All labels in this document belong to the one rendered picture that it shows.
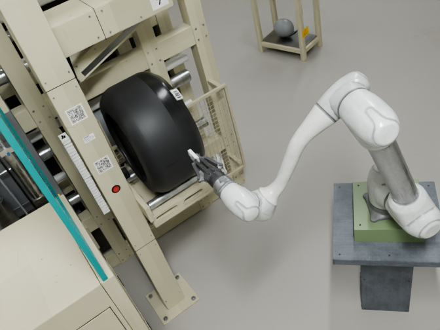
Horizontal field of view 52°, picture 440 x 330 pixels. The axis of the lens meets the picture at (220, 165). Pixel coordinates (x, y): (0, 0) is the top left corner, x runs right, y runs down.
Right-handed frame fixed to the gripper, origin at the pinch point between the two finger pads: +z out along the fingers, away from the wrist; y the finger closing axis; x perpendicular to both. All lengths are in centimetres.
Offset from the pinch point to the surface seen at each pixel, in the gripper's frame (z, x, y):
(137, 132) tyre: 19.2, -10.7, 14.7
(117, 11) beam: 62, -42, -8
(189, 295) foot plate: 12, 125, 23
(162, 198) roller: 17.6, 34.5, 15.4
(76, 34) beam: 62, -40, 13
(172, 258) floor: 45, 131, 17
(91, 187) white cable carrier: 29, 14, 42
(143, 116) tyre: 22.2, -14.5, 8.9
